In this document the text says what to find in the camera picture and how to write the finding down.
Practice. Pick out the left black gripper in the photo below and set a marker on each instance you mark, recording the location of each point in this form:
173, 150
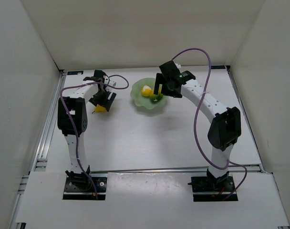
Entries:
103, 99

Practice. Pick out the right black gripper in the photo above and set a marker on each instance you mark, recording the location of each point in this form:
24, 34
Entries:
169, 86

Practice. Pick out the yellow fake pear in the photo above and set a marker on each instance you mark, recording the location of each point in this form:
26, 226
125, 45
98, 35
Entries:
98, 109

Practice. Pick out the green fake fruit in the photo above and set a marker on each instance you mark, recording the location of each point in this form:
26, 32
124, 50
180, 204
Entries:
154, 98

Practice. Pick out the yellow fake lemon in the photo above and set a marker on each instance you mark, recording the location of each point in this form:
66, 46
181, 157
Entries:
146, 91

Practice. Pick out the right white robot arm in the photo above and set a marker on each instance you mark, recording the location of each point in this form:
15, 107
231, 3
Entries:
225, 122

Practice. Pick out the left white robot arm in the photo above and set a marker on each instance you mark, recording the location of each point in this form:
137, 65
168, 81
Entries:
72, 117

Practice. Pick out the green scalloped fruit bowl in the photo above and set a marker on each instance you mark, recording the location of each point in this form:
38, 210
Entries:
145, 102

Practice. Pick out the left blue corner label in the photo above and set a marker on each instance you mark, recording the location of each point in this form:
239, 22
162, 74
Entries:
74, 72

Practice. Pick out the blue corner label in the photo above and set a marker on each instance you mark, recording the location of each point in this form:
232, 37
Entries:
216, 67
74, 72

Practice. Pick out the right blue corner label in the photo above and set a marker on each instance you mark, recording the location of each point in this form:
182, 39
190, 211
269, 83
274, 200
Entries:
216, 67

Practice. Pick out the right aluminium frame rail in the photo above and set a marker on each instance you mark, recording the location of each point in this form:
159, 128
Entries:
243, 101

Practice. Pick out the aluminium frame rail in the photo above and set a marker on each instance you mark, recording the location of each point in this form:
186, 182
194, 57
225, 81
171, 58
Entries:
39, 162
243, 101

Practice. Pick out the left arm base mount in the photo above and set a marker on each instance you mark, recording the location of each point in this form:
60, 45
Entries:
78, 187

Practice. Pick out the left aluminium frame rail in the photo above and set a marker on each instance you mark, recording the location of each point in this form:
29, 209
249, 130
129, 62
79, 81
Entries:
39, 162

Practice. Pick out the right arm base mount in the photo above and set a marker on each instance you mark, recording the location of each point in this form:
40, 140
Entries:
205, 191

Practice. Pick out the front aluminium rail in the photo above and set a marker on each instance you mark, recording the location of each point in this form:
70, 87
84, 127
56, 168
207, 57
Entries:
250, 168

